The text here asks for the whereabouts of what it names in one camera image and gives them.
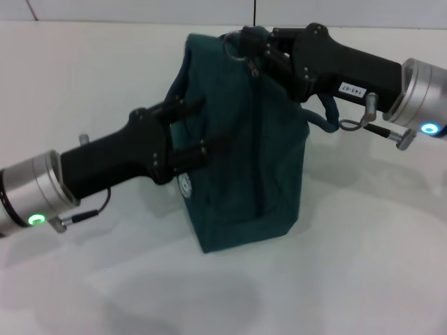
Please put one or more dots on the teal blue insulated bag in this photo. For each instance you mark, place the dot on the teal blue insulated bag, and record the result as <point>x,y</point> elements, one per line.
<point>244,157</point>

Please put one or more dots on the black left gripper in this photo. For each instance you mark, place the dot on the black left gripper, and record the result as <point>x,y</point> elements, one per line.
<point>115,157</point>

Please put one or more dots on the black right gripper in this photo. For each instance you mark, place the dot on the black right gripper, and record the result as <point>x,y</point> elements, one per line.
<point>349,66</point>

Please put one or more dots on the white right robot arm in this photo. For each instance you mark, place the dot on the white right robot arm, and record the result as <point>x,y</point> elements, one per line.
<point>419,90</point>

